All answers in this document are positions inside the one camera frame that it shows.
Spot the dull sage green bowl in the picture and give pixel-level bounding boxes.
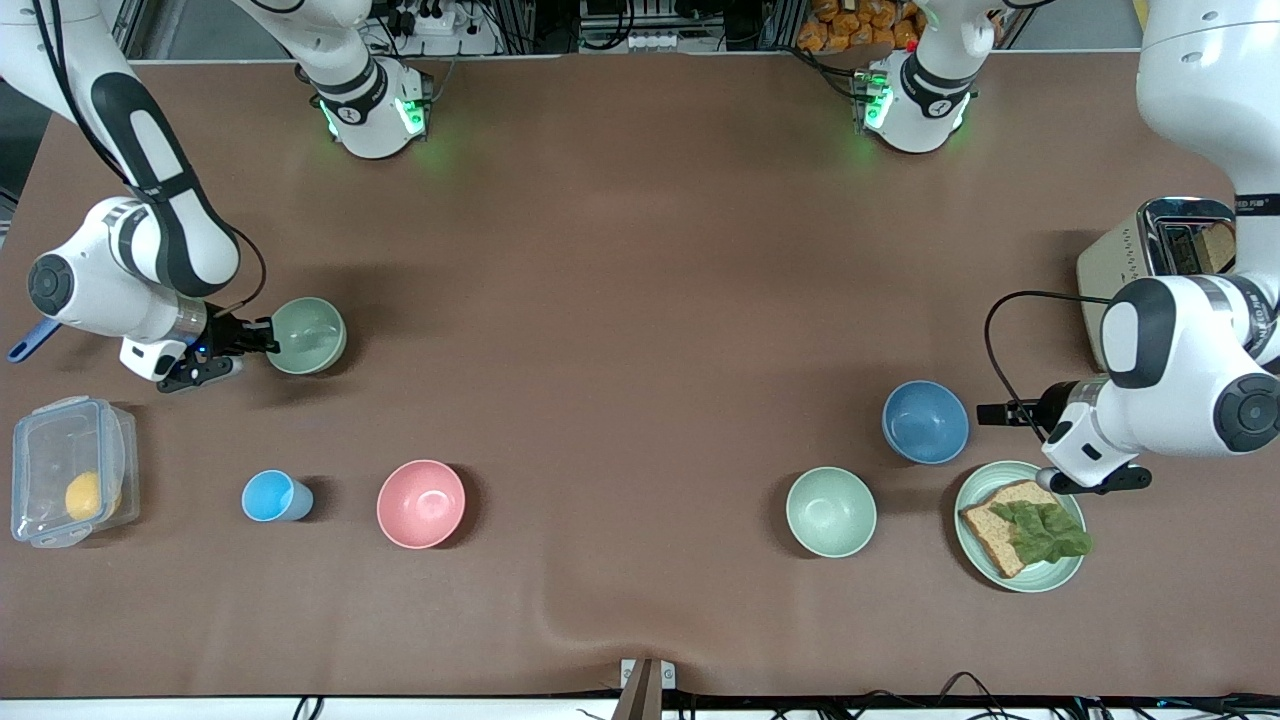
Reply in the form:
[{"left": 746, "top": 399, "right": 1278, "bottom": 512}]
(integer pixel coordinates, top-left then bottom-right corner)
[{"left": 265, "top": 297, "right": 348, "bottom": 376}]

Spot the blue bowl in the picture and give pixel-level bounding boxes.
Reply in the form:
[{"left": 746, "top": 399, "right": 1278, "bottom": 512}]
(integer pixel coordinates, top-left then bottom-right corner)
[{"left": 881, "top": 380, "right": 971, "bottom": 466}]

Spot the pale mint green bowl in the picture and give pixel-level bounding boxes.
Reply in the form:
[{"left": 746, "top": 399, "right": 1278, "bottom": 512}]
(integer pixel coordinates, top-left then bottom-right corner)
[{"left": 785, "top": 466, "right": 878, "bottom": 559}]

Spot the pink bowl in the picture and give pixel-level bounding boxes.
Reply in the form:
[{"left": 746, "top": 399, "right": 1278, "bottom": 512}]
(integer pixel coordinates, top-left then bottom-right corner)
[{"left": 376, "top": 459, "right": 467, "bottom": 550}]

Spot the brown bread slice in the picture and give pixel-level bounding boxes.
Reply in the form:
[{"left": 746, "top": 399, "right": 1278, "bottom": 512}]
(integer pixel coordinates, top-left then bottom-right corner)
[{"left": 959, "top": 479, "right": 1063, "bottom": 580}]

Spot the green lettuce leaf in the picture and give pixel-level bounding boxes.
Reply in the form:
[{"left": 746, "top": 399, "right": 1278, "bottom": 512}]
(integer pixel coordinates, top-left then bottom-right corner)
[{"left": 988, "top": 499, "right": 1094, "bottom": 566}]

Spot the beige and chrome toaster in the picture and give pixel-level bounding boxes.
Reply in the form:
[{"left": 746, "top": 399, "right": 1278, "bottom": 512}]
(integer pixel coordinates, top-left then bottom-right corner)
[{"left": 1076, "top": 197, "right": 1241, "bottom": 371}]

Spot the light blue cup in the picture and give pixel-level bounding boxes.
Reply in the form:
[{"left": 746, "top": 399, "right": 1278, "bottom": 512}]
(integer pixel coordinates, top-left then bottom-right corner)
[{"left": 241, "top": 469, "right": 315, "bottom": 523}]

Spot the mint green plate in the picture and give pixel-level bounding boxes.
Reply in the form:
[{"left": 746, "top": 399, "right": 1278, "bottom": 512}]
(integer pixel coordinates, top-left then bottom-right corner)
[{"left": 953, "top": 460, "right": 1088, "bottom": 594}]

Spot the clear plastic lidded container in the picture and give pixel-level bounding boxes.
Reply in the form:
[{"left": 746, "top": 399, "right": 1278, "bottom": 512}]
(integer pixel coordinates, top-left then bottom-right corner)
[{"left": 10, "top": 396, "right": 141, "bottom": 549}]

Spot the yellow lemon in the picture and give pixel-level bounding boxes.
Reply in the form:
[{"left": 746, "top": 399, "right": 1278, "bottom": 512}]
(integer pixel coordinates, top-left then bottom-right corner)
[{"left": 64, "top": 471, "right": 123, "bottom": 522}]

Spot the white power strip with plugs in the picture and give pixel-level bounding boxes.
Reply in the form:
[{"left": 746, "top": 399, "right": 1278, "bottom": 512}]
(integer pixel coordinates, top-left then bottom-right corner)
[{"left": 370, "top": 0, "right": 501, "bottom": 57}]

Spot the orange snack bag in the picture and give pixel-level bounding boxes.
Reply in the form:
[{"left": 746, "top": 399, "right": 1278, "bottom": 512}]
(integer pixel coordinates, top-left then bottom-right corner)
[{"left": 797, "top": 0, "right": 926, "bottom": 53}]

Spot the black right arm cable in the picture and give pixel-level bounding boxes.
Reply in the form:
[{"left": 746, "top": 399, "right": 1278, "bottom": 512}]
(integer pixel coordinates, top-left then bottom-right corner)
[{"left": 30, "top": 0, "right": 269, "bottom": 319}]

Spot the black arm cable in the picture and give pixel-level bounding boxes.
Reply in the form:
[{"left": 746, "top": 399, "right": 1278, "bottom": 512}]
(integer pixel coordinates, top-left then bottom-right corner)
[
  {"left": 984, "top": 290, "right": 1113, "bottom": 443},
  {"left": 30, "top": 0, "right": 269, "bottom": 319}
]

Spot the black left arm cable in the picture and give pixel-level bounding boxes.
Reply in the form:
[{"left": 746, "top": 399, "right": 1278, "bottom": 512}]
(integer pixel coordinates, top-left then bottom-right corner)
[{"left": 984, "top": 290, "right": 1113, "bottom": 443}]

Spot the black pot with blue handle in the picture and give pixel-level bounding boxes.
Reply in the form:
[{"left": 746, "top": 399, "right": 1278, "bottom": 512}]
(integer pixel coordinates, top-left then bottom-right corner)
[{"left": 7, "top": 318, "right": 63, "bottom": 364}]

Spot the metal bracket with wooden post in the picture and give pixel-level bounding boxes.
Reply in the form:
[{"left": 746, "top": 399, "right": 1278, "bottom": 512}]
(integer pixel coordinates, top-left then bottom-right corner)
[{"left": 620, "top": 658, "right": 676, "bottom": 720}]

